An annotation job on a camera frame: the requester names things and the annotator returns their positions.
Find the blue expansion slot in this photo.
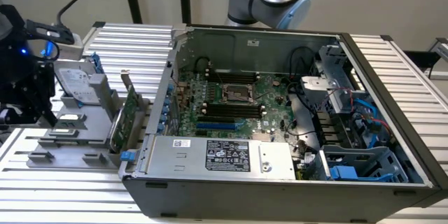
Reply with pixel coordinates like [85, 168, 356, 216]
[195, 122, 236, 131]

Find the grey aluminium frame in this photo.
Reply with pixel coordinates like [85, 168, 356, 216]
[424, 37, 448, 80]

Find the black open PC case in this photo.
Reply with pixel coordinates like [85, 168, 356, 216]
[117, 23, 448, 219]

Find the long black wire loop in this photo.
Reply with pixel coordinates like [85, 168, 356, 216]
[288, 46, 316, 78]

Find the black expansion slot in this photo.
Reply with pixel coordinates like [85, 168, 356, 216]
[197, 116, 236, 124]

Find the grey metal disk bay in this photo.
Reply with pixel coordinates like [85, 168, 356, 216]
[300, 45, 371, 116]

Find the red wire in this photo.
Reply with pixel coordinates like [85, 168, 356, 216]
[369, 118, 392, 133]

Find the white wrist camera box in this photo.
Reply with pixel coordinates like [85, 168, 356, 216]
[25, 19, 85, 61]

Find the grey disk bay with blue clip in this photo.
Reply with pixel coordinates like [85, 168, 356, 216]
[316, 144, 411, 184]

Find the green graphics card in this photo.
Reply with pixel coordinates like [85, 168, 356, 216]
[107, 69, 140, 154]

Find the blue data wire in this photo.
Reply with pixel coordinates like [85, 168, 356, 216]
[352, 97, 393, 145]

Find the black RAM slot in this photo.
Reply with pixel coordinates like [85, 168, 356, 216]
[205, 80, 259, 84]
[201, 112, 264, 118]
[207, 77, 259, 81]
[207, 71, 259, 76]
[207, 74, 259, 78]
[201, 109, 264, 114]
[203, 102, 263, 107]
[201, 105, 263, 110]

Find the grey parts rack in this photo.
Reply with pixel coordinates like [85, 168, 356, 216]
[25, 58, 156, 170]

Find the grey power supply unit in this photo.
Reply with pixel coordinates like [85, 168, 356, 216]
[137, 135, 299, 182]

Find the green motherboard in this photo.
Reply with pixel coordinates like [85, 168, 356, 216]
[171, 69, 299, 141]

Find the short black wire loop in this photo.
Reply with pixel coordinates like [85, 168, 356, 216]
[195, 57, 212, 72]

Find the CPU socket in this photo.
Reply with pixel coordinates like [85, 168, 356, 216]
[217, 83, 257, 104]

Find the silver hard disk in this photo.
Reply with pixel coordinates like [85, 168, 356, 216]
[53, 60, 101, 104]

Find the blue case latch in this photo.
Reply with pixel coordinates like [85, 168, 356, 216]
[119, 150, 136, 162]

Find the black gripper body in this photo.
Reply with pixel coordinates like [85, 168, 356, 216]
[0, 4, 57, 107]

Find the blue disk rail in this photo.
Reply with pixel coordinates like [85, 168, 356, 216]
[88, 51, 103, 76]

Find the silver CPU chip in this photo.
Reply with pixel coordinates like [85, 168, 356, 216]
[59, 113, 81, 122]

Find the silver chipset heatsink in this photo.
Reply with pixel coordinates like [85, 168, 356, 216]
[249, 132, 276, 141]

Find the black box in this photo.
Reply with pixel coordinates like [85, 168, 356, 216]
[401, 50, 441, 69]

